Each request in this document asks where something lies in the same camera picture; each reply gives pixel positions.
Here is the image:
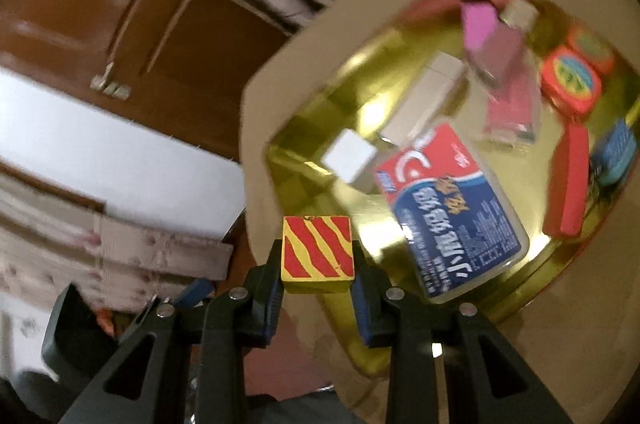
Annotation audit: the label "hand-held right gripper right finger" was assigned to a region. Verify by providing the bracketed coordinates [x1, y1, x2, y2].
[351, 241, 571, 424]

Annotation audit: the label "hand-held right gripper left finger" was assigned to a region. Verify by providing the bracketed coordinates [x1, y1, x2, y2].
[57, 240, 284, 424]

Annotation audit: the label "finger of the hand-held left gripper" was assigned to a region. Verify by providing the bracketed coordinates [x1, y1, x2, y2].
[172, 278, 217, 309]

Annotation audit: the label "yellow red striped block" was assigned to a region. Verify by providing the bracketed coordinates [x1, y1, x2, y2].
[280, 214, 357, 296]

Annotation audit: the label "clear box blue red label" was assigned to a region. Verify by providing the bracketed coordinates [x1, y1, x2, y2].
[374, 121, 531, 304]

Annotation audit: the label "white block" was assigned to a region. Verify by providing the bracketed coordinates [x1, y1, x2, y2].
[320, 129, 379, 184]

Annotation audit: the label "red and gold tin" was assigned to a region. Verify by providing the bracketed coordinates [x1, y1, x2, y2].
[261, 0, 640, 407]

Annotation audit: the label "long red wooden block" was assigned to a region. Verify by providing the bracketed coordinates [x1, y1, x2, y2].
[542, 123, 592, 239]

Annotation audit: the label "clear case with red card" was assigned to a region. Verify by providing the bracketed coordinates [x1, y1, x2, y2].
[481, 54, 545, 149]

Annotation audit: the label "blue cartoon dog tin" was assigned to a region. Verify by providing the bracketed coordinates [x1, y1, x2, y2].
[589, 118, 637, 189]

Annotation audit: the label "mauve lip gloss tube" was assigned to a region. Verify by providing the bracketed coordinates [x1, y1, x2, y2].
[470, 0, 540, 80]

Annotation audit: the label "beige wooden block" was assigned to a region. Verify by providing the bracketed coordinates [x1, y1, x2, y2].
[382, 51, 467, 146]

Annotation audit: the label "brown wooden door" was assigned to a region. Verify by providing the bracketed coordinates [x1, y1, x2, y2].
[0, 0, 303, 151]

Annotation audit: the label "pink block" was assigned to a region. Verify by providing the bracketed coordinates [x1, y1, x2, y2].
[461, 1, 502, 56]

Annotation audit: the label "round red rainbow toy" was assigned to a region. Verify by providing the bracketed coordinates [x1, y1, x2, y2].
[541, 46, 604, 116]

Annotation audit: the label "red round tin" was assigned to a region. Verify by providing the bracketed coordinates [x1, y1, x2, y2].
[566, 26, 617, 76]

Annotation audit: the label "metal door handle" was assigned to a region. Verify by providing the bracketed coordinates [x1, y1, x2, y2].
[91, 73, 132, 99]

